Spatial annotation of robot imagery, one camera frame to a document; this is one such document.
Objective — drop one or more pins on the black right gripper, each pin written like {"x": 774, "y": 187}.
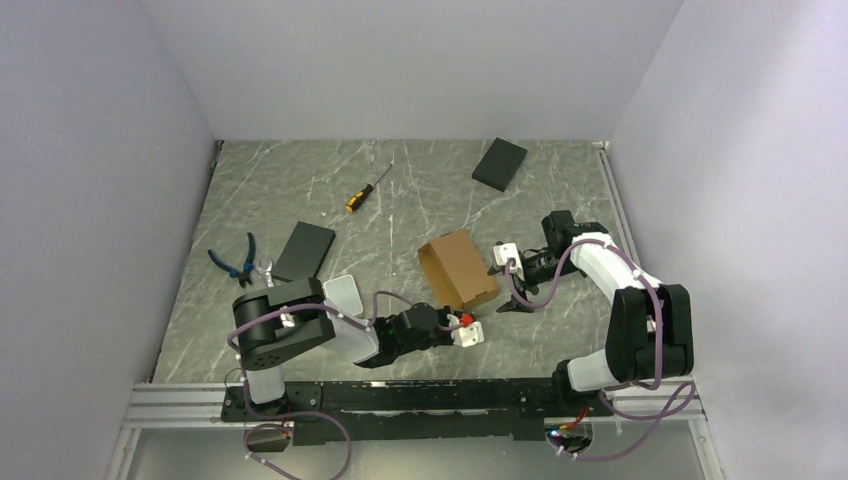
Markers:
{"x": 513, "y": 305}

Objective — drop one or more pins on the brown cardboard box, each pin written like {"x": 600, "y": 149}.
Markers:
{"x": 456, "y": 272}

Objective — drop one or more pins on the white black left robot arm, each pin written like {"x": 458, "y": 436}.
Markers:
{"x": 277, "y": 324}

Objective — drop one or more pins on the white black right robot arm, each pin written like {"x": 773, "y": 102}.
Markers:
{"x": 649, "y": 336}

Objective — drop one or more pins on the black box far right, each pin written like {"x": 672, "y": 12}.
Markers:
{"x": 499, "y": 164}

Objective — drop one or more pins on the black box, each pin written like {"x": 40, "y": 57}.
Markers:
{"x": 499, "y": 164}
{"x": 304, "y": 253}

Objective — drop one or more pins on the black box near left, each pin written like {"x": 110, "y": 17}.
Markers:
{"x": 304, "y": 253}

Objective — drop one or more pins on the white plastic case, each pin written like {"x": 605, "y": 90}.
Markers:
{"x": 343, "y": 294}

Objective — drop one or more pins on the yellow black screwdriver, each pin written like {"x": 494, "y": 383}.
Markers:
{"x": 359, "y": 198}

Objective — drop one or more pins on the silver wrench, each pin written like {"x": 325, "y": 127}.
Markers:
{"x": 264, "y": 270}

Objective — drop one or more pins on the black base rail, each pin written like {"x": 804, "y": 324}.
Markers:
{"x": 518, "y": 408}

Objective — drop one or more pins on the aluminium frame rail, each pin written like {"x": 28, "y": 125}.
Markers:
{"x": 154, "y": 406}

